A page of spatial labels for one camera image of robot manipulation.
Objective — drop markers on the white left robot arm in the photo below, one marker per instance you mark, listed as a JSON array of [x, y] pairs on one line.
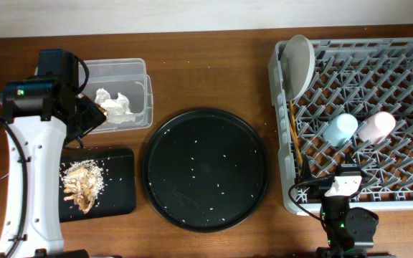
[[41, 115]]

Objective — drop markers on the black rectangular tray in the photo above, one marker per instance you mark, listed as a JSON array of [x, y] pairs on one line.
[[117, 194]]

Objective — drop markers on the pink cup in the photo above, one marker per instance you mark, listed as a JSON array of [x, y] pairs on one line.
[[378, 126]]

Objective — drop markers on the white tissue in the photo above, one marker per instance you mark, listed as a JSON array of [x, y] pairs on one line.
[[118, 109]]

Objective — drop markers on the round black serving tray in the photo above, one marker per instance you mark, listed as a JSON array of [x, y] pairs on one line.
[[205, 170]]

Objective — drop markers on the clear plastic waste bin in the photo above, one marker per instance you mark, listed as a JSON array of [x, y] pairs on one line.
[[129, 77]]

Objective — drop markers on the gold snack wrapper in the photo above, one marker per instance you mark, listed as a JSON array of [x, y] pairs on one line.
[[100, 107]]

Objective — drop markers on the blue cup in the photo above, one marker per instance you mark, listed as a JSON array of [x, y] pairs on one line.
[[340, 129]]

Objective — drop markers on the grey plate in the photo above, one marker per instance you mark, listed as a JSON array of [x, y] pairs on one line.
[[298, 62]]

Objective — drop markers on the wooden chopstick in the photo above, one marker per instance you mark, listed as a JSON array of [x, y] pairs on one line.
[[297, 150], [293, 124]]

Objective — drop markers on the grey dishwasher rack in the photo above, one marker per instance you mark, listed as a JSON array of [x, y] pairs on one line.
[[360, 77]]

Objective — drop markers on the peanut shells and rice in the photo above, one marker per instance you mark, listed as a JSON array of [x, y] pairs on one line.
[[82, 183]]

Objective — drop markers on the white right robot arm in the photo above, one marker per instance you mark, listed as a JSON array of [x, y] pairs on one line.
[[350, 231]]

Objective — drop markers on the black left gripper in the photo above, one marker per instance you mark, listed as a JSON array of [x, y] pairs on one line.
[[92, 116]]

